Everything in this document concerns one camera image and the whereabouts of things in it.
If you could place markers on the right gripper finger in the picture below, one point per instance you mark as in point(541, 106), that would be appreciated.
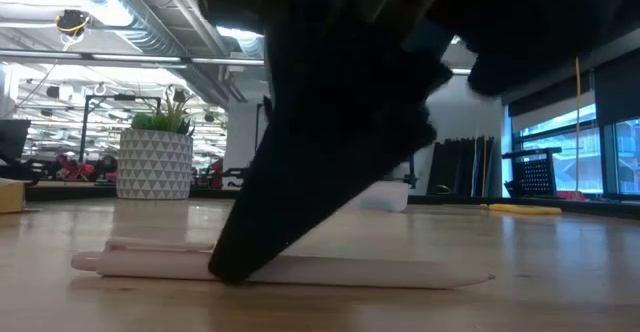
point(325, 147)

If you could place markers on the translucent plastic box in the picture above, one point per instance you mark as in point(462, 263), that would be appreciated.
point(385, 197)

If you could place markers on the pale pink pen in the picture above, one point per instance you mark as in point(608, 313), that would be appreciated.
point(375, 272)

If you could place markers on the yellow highlighter pen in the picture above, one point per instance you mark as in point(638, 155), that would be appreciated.
point(520, 209)

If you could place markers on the yellow sticky note pad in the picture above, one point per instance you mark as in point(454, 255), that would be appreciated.
point(11, 197)

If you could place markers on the black background robot arm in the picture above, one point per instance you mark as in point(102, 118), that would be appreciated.
point(232, 176)

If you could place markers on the black equipment rack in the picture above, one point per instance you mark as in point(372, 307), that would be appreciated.
point(412, 172)

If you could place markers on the black folded panels stack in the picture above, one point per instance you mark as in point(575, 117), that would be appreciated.
point(460, 167)

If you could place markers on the plant in triangle-patterned pot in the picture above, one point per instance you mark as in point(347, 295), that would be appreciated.
point(155, 167)

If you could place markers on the long ceiling light strip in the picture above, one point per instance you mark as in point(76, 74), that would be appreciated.
point(135, 58)

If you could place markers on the black perforated crate cart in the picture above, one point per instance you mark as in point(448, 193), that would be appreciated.
point(532, 174)

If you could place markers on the black monitor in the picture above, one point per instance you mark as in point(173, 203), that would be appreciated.
point(12, 139)

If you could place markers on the silver spiral air duct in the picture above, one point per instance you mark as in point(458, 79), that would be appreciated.
point(145, 37)

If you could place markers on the black background rig frame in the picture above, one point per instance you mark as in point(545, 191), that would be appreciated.
point(84, 132)

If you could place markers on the black aluminium table frame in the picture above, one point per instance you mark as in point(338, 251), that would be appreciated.
point(75, 192)

